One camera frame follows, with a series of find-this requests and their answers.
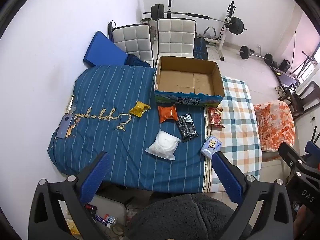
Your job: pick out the black snack packet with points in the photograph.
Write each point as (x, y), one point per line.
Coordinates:
(187, 128)

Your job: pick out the window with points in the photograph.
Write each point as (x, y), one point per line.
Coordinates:
(312, 71)

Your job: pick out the dark wooden chair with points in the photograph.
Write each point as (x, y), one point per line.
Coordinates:
(293, 100)
(311, 92)

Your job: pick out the red snack packet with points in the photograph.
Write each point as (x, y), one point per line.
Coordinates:
(216, 117)

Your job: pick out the cardboard box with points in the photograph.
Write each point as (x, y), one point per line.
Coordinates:
(185, 80)

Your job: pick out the black weight bench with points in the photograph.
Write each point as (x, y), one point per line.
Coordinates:
(200, 48)

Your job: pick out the orange floral blanket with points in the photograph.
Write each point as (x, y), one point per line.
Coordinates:
(275, 125)

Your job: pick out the thin long pole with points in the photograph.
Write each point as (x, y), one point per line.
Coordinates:
(293, 46)

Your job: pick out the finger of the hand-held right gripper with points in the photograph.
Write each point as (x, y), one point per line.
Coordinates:
(313, 150)
(292, 156)

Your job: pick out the plaid blanket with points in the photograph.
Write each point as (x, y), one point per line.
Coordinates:
(237, 135)

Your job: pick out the white clear plastic bag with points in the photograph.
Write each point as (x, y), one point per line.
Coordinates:
(163, 146)

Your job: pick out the black speaker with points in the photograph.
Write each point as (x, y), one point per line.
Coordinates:
(284, 65)

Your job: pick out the white slippers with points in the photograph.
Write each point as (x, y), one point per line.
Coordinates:
(280, 90)

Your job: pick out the blue striped blanket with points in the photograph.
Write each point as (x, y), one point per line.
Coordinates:
(112, 142)

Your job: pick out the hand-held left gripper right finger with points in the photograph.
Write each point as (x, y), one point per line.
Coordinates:
(228, 177)

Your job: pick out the black slim bag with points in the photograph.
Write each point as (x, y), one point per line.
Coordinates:
(111, 30)

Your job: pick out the short floor barbell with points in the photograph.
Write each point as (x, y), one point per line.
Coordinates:
(245, 52)

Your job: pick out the black tripod stand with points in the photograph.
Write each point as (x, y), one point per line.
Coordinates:
(306, 60)

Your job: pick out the grey folding stool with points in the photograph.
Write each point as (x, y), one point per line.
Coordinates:
(110, 207)

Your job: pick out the blue foam mat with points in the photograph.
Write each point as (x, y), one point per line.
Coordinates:
(102, 50)

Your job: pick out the tape roll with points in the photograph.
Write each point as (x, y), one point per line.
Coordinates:
(117, 230)

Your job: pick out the yellow snack packet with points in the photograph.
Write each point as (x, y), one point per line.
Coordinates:
(138, 109)

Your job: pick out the orange snack packet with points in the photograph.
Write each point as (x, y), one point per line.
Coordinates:
(167, 113)

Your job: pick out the large white quilted chair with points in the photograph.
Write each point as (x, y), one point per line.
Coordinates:
(175, 37)

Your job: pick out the long racked barbell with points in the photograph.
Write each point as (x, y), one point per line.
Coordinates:
(185, 15)

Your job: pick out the person's dark fleece garment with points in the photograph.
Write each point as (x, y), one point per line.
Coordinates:
(180, 217)

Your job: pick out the dark exercise board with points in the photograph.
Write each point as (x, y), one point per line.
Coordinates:
(285, 77)

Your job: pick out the dark blue cloth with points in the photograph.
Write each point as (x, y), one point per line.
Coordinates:
(136, 60)

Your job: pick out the white barbell rack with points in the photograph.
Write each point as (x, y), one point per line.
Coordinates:
(223, 37)

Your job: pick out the blue phone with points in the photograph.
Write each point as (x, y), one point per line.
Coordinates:
(63, 127)

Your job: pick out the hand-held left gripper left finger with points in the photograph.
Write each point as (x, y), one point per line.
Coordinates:
(96, 177)

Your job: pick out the light blue tissue pack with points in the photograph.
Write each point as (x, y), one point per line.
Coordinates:
(211, 146)

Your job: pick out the red lighter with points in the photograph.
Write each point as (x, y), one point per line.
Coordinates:
(90, 207)

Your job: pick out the small white quilted chair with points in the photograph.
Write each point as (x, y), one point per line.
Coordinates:
(132, 42)

